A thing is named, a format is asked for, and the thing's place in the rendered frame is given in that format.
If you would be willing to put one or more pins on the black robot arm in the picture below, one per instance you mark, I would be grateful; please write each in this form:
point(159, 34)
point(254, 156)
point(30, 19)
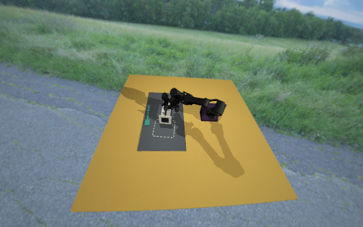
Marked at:
point(188, 99)

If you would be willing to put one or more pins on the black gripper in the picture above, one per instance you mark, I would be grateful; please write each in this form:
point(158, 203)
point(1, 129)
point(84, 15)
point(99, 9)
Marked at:
point(173, 102)

